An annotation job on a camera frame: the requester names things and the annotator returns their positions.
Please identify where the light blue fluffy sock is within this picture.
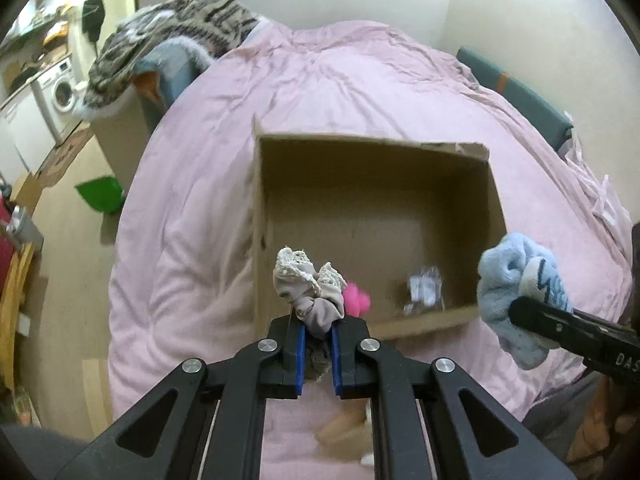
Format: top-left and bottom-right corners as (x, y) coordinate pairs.
(476, 232), (575, 371)

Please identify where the brown striped fur blanket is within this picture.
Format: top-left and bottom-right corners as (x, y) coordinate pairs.
(82, 0), (262, 121)

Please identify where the pink fluffy ball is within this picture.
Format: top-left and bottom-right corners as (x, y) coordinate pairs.
(342, 281), (374, 317)

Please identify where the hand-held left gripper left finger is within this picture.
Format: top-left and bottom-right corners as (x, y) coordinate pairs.
(55, 319), (307, 480)

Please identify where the black hanging bag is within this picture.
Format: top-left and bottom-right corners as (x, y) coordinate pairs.
(82, 0), (107, 41)

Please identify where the grey and orange clothing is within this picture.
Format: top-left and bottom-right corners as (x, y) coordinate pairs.
(524, 372), (640, 480)

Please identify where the red case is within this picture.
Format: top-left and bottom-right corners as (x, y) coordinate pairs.
(0, 195), (17, 293)

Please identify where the teal cushion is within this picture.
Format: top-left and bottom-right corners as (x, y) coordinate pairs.
(456, 46), (574, 153)

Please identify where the person's grey trouser leg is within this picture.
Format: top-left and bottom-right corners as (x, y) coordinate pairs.
(0, 424), (101, 480)

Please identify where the pink bed blanket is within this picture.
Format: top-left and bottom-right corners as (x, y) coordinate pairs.
(107, 22), (634, 480)

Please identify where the tall cardboard box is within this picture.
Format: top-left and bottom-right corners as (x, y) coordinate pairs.
(92, 94), (157, 183)

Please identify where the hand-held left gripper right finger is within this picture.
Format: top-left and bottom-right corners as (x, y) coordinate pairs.
(331, 319), (577, 480)

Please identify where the blue cloth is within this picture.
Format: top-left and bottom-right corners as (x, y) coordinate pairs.
(132, 40), (217, 132)

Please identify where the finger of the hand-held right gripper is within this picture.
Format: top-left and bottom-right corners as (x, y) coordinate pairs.
(507, 296), (640, 356)

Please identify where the beige lace cloth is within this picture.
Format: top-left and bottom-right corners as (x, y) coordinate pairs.
(272, 246), (347, 382)

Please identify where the pale pink ribbon cloth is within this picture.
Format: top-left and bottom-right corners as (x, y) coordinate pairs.
(564, 110), (634, 233)

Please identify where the white washing machine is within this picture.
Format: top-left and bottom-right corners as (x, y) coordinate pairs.
(31, 57), (85, 145)

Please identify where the green dustpan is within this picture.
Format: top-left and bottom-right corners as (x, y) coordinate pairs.
(75, 175), (126, 214)

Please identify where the tan plush toy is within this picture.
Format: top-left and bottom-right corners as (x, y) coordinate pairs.
(320, 400), (374, 447)

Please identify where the clear plastic packet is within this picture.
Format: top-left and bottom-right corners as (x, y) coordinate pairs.
(402, 266), (446, 317)

